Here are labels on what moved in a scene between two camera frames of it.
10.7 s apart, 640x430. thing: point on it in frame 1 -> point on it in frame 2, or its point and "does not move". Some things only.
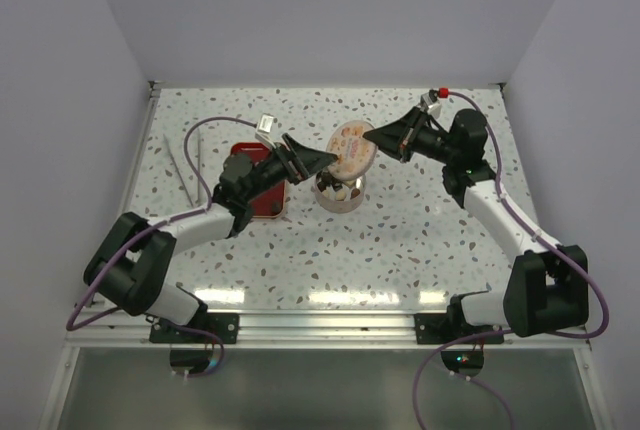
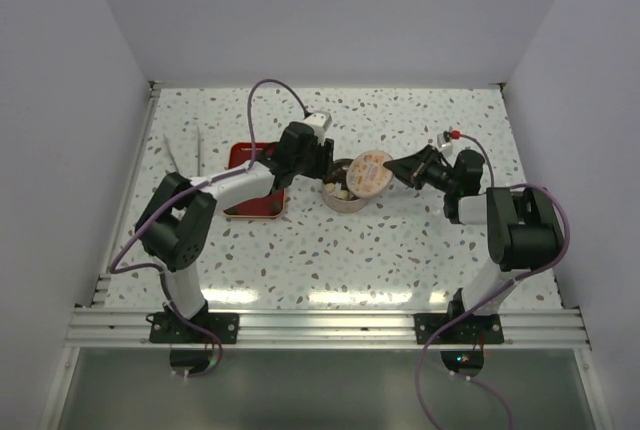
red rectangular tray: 271,203 does not move
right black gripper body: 429,142 -> 437,174
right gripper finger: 397,137 -> 410,168
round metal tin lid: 356,154 -> 367,176
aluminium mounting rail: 316,330 does not move
